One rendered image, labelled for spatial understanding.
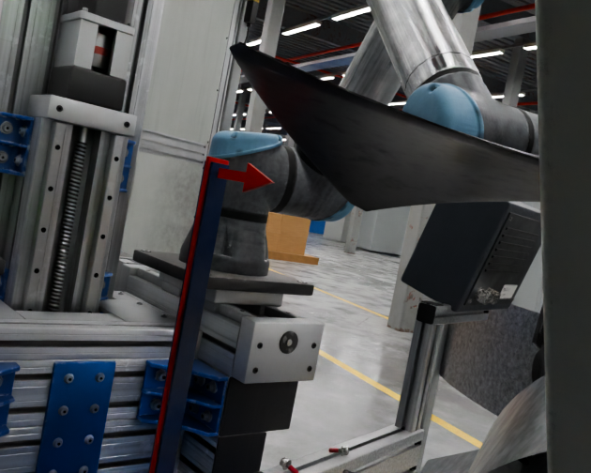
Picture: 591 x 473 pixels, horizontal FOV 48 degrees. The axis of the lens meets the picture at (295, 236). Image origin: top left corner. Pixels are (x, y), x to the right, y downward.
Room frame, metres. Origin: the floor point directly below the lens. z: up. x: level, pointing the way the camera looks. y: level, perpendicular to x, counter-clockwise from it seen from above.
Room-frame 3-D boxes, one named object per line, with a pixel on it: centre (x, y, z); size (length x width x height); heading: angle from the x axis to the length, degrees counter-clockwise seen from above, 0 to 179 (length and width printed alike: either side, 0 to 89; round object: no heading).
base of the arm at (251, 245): (1.10, 0.11, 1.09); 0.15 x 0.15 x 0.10
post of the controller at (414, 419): (0.99, -0.22, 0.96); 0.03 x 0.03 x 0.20; 54
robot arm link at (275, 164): (1.10, 0.10, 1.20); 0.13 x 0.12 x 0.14; 118
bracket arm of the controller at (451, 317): (1.08, -0.28, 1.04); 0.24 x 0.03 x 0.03; 144
